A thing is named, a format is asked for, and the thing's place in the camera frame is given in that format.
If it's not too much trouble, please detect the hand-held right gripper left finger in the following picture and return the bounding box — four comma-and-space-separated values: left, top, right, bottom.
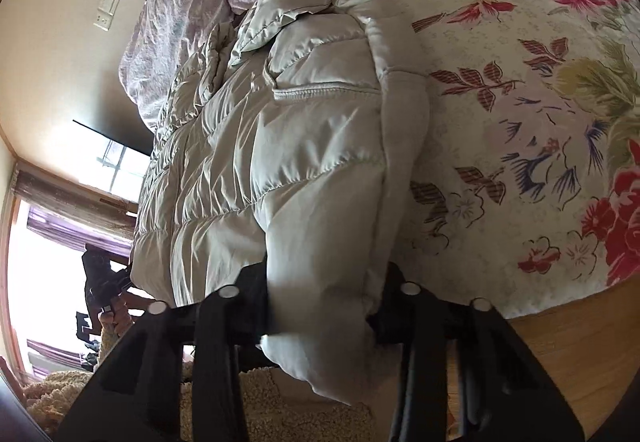
55, 265, 274, 442

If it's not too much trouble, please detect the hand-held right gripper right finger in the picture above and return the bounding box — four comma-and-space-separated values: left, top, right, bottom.
367, 263, 586, 442

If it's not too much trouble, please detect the beige puffer jacket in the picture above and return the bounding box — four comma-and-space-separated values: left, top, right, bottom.
130, 0, 434, 409

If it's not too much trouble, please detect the person's left forearm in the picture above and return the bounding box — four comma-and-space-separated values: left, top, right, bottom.
22, 322, 124, 429

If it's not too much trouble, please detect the person's left hand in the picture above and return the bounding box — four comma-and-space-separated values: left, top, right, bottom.
97, 299, 135, 341

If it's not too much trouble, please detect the brown purple curtain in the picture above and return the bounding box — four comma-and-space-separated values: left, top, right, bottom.
12, 161, 139, 269

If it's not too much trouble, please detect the beige fleece top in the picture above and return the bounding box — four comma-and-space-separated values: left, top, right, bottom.
179, 361, 377, 442

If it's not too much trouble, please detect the black flat screen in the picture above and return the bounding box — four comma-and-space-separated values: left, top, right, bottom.
72, 119, 154, 210

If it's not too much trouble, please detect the floral bed sheet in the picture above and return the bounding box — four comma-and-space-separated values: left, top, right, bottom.
360, 0, 640, 321

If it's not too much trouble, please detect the wooden bed frame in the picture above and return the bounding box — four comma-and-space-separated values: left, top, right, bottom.
445, 279, 640, 442

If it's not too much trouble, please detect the white wall socket plate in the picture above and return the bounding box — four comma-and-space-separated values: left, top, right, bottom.
93, 0, 122, 31

